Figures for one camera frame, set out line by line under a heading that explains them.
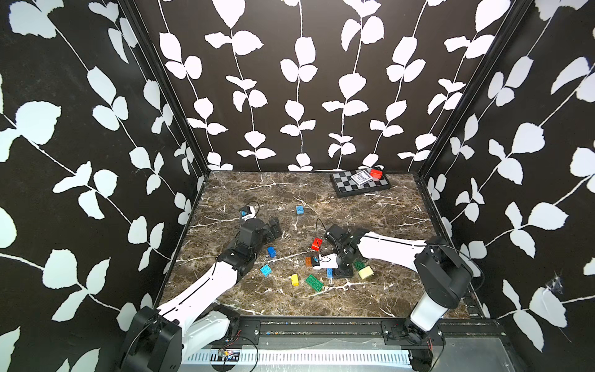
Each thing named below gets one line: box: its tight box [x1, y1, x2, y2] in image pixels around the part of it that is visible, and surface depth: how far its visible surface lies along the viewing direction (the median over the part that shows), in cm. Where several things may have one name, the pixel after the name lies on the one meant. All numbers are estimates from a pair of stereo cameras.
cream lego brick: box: [357, 265, 375, 280], surface depth 88 cm
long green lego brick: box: [305, 274, 324, 293], surface depth 86 cm
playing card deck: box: [350, 169, 373, 186], surface depth 117 cm
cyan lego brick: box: [259, 264, 272, 277], surface depth 88 cm
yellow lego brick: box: [290, 273, 300, 287], surface depth 85 cm
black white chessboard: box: [330, 168, 392, 198], surface depth 116 cm
